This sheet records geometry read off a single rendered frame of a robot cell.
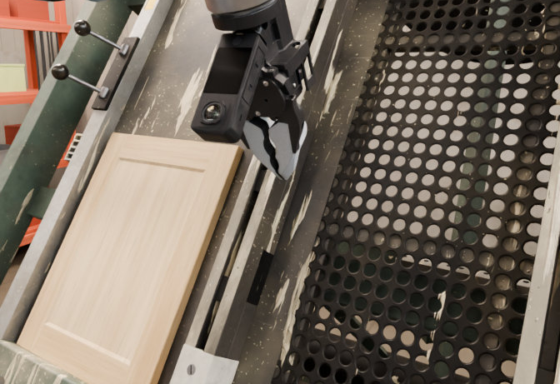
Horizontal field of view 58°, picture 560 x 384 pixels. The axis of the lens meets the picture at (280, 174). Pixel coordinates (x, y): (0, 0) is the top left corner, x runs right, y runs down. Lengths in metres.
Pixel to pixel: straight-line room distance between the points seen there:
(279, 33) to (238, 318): 0.45
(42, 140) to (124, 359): 0.68
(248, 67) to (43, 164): 1.02
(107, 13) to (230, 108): 1.11
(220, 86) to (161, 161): 0.59
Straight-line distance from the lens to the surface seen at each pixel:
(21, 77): 4.21
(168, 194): 1.03
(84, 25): 1.30
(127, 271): 1.03
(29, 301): 1.22
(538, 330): 0.65
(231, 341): 0.82
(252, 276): 0.82
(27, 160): 1.43
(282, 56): 0.55
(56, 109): 1.46
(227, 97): 0.49
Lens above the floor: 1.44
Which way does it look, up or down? 12 degrees down
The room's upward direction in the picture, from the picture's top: straight up
